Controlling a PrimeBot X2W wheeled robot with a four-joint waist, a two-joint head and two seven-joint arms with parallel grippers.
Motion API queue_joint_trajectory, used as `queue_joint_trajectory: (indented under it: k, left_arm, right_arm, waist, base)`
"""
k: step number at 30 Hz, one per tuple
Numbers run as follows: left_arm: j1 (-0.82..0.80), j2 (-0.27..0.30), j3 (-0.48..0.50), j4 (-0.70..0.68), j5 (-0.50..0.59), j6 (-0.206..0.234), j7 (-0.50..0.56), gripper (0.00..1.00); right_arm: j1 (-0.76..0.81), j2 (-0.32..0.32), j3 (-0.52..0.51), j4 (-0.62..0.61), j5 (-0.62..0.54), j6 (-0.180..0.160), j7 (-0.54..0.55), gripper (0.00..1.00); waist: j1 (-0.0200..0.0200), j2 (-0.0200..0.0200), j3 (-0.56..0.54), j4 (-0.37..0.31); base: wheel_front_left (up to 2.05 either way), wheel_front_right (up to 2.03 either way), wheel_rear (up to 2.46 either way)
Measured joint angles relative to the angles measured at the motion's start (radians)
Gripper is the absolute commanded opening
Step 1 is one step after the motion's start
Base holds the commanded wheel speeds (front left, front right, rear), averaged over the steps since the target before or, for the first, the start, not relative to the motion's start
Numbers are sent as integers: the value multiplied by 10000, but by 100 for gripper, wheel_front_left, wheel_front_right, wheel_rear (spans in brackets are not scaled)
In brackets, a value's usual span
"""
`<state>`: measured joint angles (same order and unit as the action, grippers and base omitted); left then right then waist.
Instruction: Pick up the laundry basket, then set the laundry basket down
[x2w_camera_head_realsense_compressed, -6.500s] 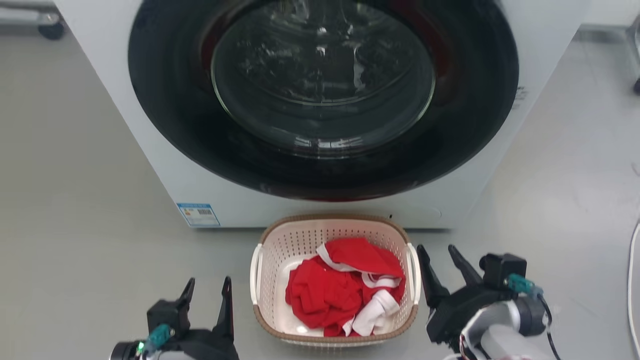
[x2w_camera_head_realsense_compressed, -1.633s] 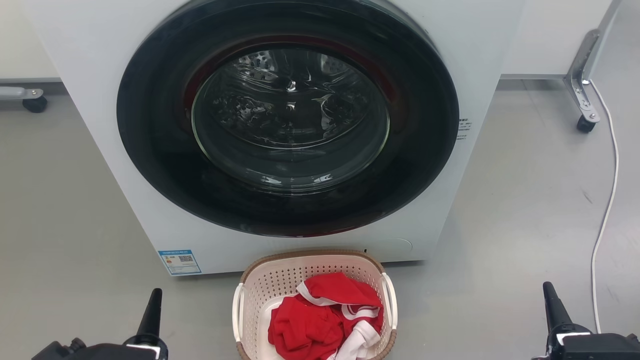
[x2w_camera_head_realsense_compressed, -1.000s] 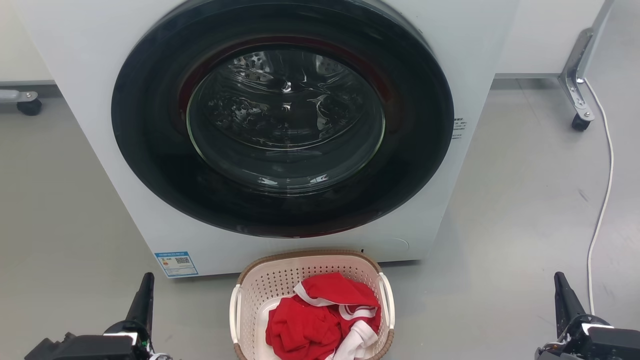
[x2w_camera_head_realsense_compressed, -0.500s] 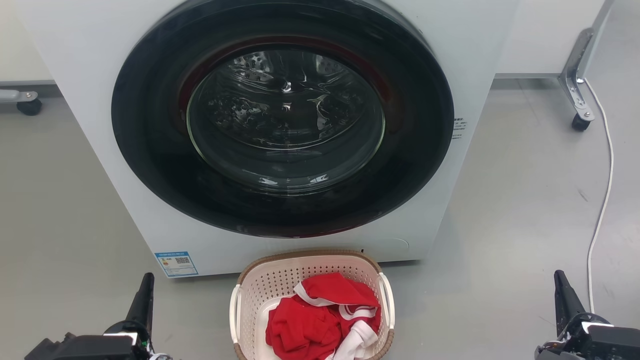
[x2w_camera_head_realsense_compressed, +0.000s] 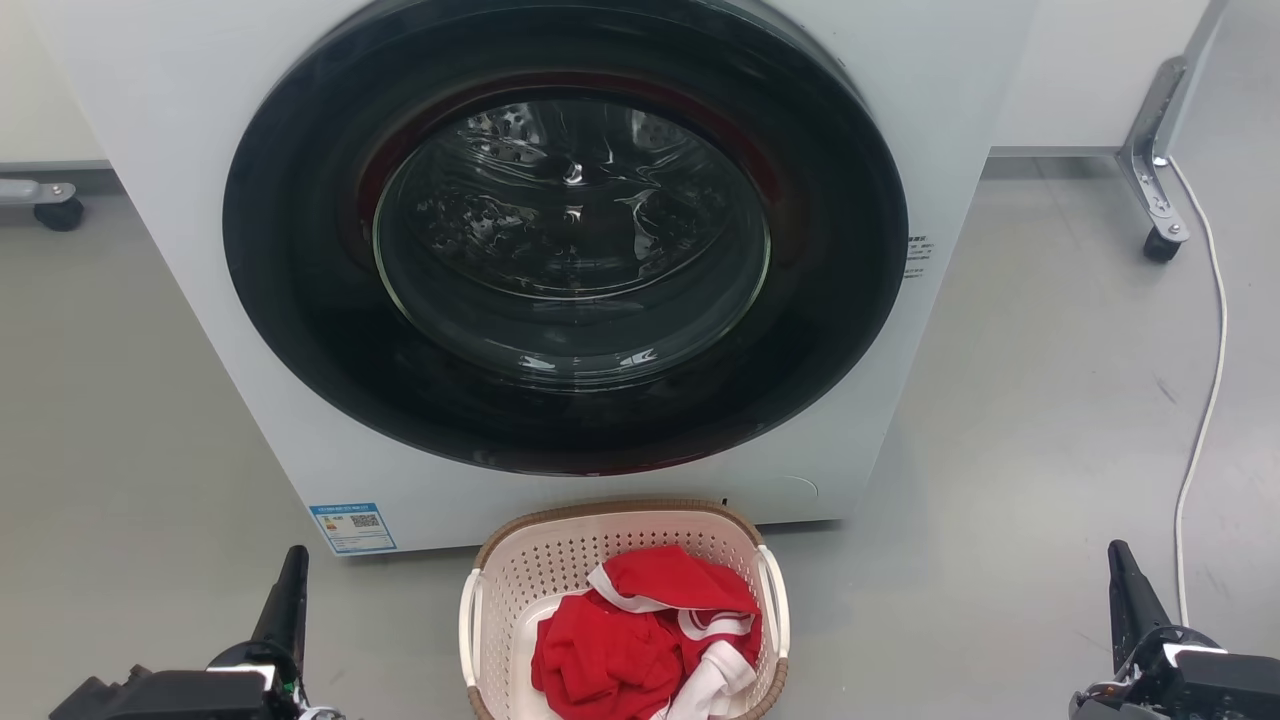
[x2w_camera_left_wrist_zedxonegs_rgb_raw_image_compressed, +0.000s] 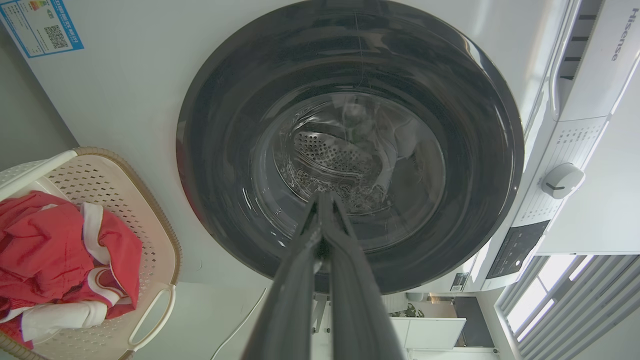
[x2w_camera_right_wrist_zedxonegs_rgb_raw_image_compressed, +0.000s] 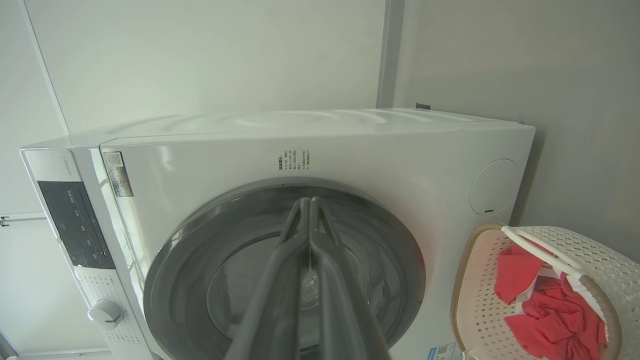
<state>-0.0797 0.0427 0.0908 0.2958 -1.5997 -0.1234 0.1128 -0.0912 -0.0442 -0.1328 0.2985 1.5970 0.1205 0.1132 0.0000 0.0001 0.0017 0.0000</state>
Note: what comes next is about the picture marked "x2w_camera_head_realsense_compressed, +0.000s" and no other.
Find grey metal leg with caster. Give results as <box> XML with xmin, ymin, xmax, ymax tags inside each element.
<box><xmin>0</xmin><ymin>178</ymin><xmax>86</xmax><ymax>233</ymax></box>
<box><xmin>1115</xmin><ymin>57</ymin><xmax>1193</xmax><ymax>264</ymax></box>

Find cream perforated laundry basket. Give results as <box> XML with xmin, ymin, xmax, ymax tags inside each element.
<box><xmin>458</xmin><ymin>499</ymin><xmax>791</xmax><ymax>720</ymax></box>

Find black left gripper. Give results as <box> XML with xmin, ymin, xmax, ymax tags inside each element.
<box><xmin>50</xmin><ymin>545</ymin><xmax>346</xmax><ymax>720</ymax></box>

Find white front-load washing machine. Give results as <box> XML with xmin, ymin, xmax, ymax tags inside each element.
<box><xmin>25</xmin><ymin>0</ymin><xmax>1041</xmax><ymax>556</ymax></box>

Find red garment with white trim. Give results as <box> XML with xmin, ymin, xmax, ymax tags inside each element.
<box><xmin>530</xmin><ymin>545</ymin><xmax>763</xmax><ymax>720</ymax></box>

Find white drain filter cover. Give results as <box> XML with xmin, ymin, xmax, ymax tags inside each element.
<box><xmin>722</xmin><ymin>475</ymin><xmax>819</xmax><ymax>523</ymax></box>

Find thin white cable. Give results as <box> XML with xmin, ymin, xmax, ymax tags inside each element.
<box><xmin>1165</xmin><ymin>158</ymin><xmax>1228</xmax><ymax>626</ymax></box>

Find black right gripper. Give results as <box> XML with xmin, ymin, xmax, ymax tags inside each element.
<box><xmin>1070</xmin><ymin>540</ymin><xmax>1280</xmax><ymax>720</ymax></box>

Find blue energy label sticker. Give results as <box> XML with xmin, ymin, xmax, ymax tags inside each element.
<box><xmin>309</xmin><ymin>502</ymin><xmax>397</xmax><ymax>555</ymax></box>

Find white partition panel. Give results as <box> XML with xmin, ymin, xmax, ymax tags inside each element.
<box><xmin>990</xmin><ymin>0</ymin><xmax>1231</xmax><ymax>158</ymax></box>
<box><xmin>0</xmin><ymin>0</ymin><xmax>109</xmax><ymax>171</ymax></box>

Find black round washer door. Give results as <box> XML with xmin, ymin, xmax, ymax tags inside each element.
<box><xmin>222</xmin><ymin>0</ymin><xmax>909</xmax><ymax>477</ymax></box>

